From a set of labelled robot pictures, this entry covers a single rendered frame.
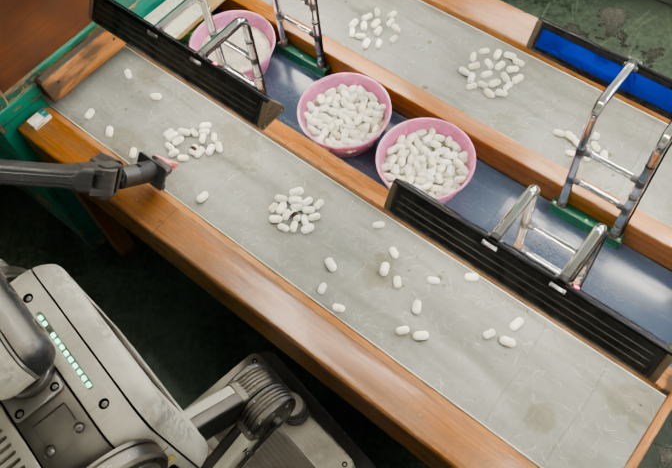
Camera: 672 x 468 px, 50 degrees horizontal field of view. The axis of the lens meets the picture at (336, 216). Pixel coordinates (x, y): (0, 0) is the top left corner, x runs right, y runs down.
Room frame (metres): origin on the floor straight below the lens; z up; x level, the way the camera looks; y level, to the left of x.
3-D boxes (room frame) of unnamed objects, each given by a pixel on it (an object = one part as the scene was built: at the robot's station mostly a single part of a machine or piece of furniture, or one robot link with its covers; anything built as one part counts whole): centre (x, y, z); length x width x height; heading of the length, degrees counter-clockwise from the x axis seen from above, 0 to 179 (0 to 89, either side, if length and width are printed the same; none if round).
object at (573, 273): (0.64, -0.40, 0.90); 0.20 x 0.19 x 0.45; 43
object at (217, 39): (1.34, 0.26, 0.90); 0.20 x 0.19 x 0.45; 43
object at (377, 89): (1.29, -0.07, 0.72); 0.27 x 0.27 x 0.10
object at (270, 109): (1.29, 0.32, 1.08); 0.62 x 0.08 x 0.07; 43
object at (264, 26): (1.61, 0.23, 0.72); 0.27 x 0.27 x 0.10
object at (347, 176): (1.06, -0.06, 0.71); 1.81 x 0.05 x 0.11; 43
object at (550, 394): (0.93, 0.07, 0.73); 1.81 x 0.30 x 0.02; 43
